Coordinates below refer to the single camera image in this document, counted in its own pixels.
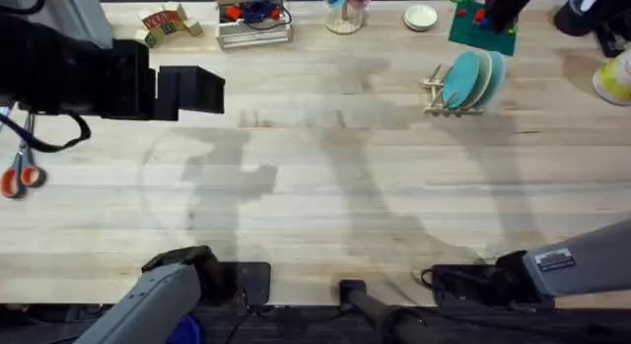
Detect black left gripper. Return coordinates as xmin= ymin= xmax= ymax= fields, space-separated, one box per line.
xmin=111 ymin=37 xmax=227 ymax=122

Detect stack of white plates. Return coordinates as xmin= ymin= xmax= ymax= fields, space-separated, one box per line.
xmin=403 ymin=3 xmax=439 ymax=33

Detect small wooden peg rack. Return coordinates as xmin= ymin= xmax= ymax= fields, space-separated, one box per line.
xmin=420 ymin=62 xmax=487 ymax=119

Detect green board with blocks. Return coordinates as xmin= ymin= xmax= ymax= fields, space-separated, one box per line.
xmin=447 ymin=0 xmax=519 ymax=58

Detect teal plate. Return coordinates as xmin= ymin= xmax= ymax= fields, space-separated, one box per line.
xmin=475 ymin=50 xmax=507 ymax=110
xmin=441 ymin=50 xmax=481 ymax=110

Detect pale green plate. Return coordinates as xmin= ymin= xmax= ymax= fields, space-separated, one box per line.
xmin=462 ymin=48 xmax=494 ymax=110

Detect heap of toy blocks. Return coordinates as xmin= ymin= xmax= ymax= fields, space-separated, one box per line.
xmin=133 ymin=1 xmax=204 ymax=49

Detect white box with tools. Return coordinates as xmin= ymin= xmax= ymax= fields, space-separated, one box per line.
xmin=209 ymin=0 xmax=296 ymax=51

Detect yellow and white roll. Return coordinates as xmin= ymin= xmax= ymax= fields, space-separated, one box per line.
xmin=591 ymin=48 xmax=631 ymax=107

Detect blue round object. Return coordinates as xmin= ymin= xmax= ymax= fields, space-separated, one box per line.
xmin=165 ymin=312 xmax=202 ymax=344

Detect black pole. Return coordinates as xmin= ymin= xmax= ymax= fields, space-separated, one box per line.
xmin=338 ymin=279 xmax=445 ymax=344

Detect black cable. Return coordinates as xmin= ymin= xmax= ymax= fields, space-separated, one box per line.
xmin=0 ymin=108 xmax=93 ymax=154

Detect orange-handled scissors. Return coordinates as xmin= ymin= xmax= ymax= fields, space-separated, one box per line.
xmin=0 ymin=111 xmax=48 ymax=200

